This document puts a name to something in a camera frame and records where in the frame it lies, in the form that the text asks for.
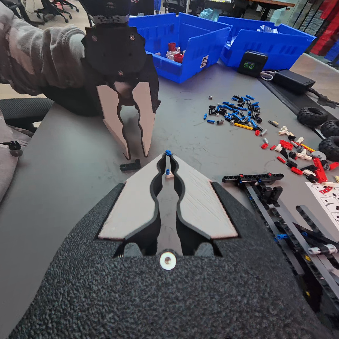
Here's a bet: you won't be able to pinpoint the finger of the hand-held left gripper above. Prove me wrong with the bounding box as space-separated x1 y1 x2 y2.
132 81 157 158
96 84 132 160

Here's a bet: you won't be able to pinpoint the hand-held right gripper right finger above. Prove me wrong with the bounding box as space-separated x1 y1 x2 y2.
169 154 238 240

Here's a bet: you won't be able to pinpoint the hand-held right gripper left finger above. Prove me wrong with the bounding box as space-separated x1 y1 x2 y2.
98 153 168 241

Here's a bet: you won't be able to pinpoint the black angled toy beam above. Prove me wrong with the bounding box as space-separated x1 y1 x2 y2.
120 159 141 173

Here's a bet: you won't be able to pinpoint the black forearm rest pad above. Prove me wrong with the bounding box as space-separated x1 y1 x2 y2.
40 85 104 117

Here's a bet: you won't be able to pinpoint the person's left forearm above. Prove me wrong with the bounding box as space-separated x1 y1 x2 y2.
0 4 88 96

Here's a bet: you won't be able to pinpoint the grey desk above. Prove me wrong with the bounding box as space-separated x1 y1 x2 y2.
0 53 339 339

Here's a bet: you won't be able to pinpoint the black rolling chair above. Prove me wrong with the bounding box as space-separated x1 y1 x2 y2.
34 0 73 24
53 0 80 13

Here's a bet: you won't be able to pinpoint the red white parts heap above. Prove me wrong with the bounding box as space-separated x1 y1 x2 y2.
166 42 185 64

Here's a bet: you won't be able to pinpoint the grey black toy truck chassis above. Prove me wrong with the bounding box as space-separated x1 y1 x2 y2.
222 173 339 322

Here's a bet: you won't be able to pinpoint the black office chair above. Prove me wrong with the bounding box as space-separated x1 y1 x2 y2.
0 98 55 133

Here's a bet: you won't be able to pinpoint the teal plastic bag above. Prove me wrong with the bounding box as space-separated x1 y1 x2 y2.
200 7 220 22

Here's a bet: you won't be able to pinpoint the black clip-on microphone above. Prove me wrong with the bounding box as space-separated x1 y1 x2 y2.
0 141 23 157

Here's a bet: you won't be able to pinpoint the pile of red white pieces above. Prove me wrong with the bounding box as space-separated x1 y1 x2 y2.
255 126 339 184

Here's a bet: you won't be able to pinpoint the black charger green display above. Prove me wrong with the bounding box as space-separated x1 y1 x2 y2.
237 50 268 78

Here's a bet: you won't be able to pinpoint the person's grey hoodie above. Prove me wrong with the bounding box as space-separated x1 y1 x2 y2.
0 109 33 203

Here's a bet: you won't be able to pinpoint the white sticker sheet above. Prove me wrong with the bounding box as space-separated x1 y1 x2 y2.
305 181 339 223

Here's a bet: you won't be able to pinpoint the clear plastic bag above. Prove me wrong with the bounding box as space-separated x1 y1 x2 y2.
255 24 279 34

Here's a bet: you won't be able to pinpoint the black power adapter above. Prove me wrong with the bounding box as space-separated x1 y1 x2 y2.
273 69 316 94

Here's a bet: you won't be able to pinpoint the background wooden table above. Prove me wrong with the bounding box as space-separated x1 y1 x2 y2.
248 0 296 8

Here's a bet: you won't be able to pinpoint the stacked red blue crates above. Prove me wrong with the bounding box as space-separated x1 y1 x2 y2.
299 0 339 65

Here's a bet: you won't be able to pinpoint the black adapter cable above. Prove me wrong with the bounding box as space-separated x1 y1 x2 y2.
307 89 339 107

